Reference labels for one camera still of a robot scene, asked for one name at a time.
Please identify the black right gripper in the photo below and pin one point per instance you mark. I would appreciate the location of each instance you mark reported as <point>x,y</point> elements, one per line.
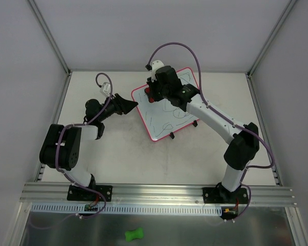
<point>152,90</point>

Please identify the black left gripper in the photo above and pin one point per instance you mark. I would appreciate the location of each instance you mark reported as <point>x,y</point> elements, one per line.
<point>118,104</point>

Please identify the red bone-shaped eraser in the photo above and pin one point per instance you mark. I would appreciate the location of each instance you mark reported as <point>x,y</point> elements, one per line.
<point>149,95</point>

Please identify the red-framed small whiteboard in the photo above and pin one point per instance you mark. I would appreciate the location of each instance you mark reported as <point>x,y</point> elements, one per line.
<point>160,118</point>

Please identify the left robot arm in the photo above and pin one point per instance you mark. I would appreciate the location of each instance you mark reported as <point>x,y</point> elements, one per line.
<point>61,147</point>

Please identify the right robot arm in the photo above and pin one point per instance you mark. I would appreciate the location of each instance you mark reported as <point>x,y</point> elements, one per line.
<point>242,142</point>

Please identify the black left whiteboard foot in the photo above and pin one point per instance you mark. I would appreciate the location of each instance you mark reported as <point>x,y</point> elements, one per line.
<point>172,136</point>

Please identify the green bone-shaped eraser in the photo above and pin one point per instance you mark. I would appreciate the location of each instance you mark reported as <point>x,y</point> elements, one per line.
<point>134,234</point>

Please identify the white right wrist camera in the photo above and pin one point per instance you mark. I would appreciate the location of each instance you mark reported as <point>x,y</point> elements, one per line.
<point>153,66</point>

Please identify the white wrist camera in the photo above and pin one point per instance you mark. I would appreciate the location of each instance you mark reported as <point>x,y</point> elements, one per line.
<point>106,89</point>
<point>153,66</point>

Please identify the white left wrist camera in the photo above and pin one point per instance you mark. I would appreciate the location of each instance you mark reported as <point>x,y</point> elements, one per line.
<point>106,89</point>

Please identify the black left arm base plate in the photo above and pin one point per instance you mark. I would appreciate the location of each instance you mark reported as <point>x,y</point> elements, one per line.
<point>78,194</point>

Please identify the white slotted cable duct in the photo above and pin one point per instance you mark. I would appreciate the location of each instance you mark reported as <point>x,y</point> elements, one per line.
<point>200,210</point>

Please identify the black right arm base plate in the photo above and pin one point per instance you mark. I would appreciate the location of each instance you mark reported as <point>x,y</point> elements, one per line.
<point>219,195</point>

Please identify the left aluminium frame post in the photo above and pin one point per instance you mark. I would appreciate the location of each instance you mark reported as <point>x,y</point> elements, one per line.
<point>47,33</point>

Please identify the aluminium frame post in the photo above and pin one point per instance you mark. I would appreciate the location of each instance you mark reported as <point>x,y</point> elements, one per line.
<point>272,35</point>
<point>47,33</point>

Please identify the right aluminium frame post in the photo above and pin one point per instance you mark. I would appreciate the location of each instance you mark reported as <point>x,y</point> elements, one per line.
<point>272,35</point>

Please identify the aluminium mounting rail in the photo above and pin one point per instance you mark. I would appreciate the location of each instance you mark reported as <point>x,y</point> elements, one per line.
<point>156,194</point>

